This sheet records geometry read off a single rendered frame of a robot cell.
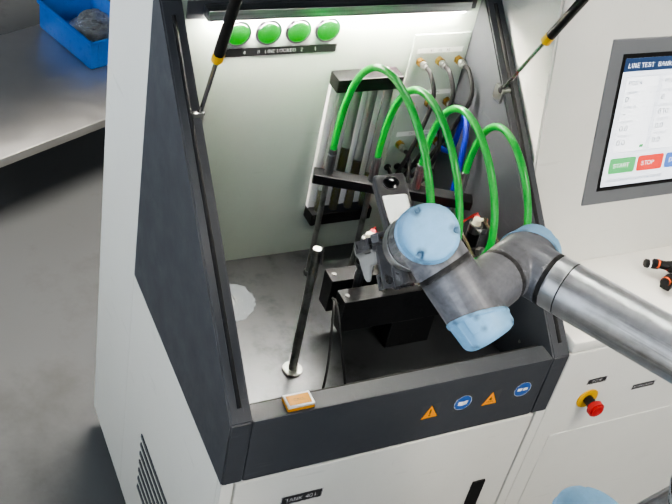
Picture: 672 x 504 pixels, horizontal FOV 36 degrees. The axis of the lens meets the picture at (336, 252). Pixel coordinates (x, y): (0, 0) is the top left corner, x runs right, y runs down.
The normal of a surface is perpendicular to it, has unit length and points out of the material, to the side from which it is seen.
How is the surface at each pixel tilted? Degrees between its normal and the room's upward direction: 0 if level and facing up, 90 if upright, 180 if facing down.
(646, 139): 76
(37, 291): 0
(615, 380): 90
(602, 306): 46
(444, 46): 90
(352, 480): 90
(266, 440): 90
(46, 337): 0
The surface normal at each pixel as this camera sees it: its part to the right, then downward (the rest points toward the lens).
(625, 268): 0.18, -0.76
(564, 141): 0.43, 0.43
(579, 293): -0.36, -0.27
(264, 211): 0.40, 0.63
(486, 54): -0.90, 0.13
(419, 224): 0.11, -0.09
